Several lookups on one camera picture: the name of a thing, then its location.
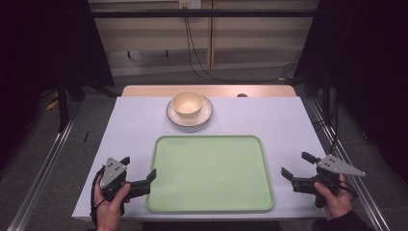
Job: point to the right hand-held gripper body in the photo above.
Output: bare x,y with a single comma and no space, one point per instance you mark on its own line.
330,166

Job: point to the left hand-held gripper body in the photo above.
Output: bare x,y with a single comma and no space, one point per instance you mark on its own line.
112,173

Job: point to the person's right hand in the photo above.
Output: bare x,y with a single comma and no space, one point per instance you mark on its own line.
336,202

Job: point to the person's left hand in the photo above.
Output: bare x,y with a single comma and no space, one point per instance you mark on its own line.
109,210

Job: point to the small black stick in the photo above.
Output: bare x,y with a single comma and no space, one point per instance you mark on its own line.
86,136

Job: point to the light green tray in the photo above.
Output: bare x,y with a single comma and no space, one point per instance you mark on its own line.
210,174

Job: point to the black metal stand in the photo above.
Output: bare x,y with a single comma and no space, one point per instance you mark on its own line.
326,96
63,102

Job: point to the white plate with dark rim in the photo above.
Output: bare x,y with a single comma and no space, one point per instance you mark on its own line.
192,122

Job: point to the cream bowl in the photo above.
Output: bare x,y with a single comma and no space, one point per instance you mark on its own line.
187,104

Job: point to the dark curtain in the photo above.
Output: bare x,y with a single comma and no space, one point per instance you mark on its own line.
38,48
369,64

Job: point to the aluminium floor rail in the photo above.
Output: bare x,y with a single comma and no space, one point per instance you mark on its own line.
349,173
38,179

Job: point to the black horizontal frame bar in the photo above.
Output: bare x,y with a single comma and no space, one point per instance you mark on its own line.
205,13

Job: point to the white wall socket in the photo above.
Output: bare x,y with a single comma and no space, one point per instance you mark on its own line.
190,3

